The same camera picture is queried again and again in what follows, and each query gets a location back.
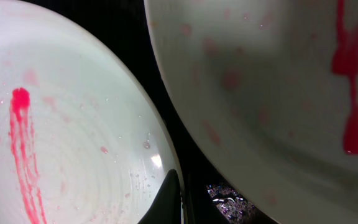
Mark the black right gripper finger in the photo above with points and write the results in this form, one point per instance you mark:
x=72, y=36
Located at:
x=166, y=207

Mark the yellow plate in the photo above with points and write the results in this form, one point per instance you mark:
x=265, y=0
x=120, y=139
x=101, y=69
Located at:
x=80, y=140

